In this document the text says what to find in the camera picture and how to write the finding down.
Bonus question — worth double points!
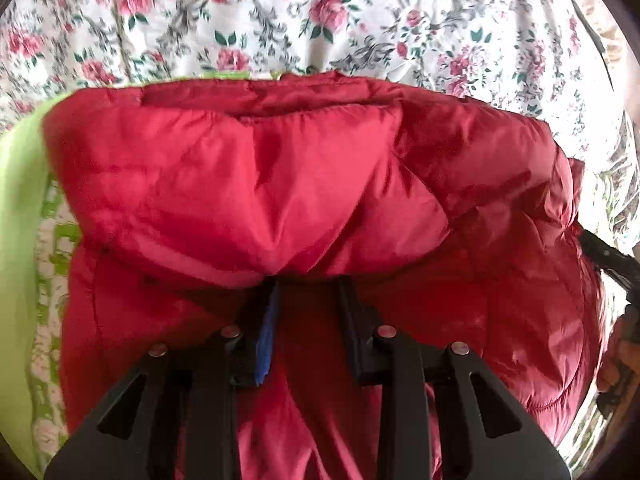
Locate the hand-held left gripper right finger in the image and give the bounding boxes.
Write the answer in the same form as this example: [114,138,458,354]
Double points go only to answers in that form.
[334,279,572,480]

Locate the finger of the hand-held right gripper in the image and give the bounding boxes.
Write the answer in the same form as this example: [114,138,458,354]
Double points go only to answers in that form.
[579,229,640,288]

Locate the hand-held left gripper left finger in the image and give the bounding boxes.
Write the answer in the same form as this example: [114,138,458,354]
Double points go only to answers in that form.
[45,279,280,480]

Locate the red quilted jacket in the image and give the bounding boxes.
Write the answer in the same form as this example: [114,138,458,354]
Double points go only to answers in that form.
[42,71,610,480]

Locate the person's right hand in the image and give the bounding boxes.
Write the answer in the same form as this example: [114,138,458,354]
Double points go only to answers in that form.
[596,309,640,407]

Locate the plain light green sheet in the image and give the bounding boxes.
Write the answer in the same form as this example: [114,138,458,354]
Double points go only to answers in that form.
[0,110,68,477]

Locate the floral quilt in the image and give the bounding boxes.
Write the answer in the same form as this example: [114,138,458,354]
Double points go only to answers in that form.
[0,0,640,241]

